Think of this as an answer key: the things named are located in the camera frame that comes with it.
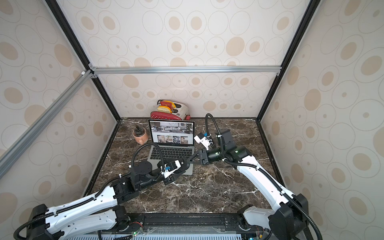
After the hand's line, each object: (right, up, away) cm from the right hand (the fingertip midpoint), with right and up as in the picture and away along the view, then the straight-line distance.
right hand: (189, 165), depth 65 cm
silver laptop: (-11, +10, +34) cm, 37 cm away
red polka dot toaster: (-14, +29, +32) cm, 45 cm away
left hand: (-3, 0, +2) cm, 3 cm away
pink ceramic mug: (-32, +10, +32) cm, 46 cm away
